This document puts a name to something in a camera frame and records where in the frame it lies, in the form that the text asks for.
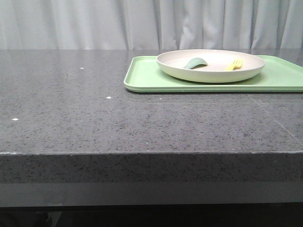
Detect beige round plate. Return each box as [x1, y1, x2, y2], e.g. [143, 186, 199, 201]
[156, 49, 266, 83]

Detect yellow plastic fork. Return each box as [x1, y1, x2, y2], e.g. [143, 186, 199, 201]
[225, 59, 243, 71]

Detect sage green spoon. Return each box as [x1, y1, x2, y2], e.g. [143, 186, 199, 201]
[183, 57, 208, 69]

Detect light green serving tray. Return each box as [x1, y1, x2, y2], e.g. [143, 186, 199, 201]
[124, 55, 303, 93]

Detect grey pleated curtain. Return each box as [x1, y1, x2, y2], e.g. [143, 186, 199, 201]
[0, 0, 303, 50]

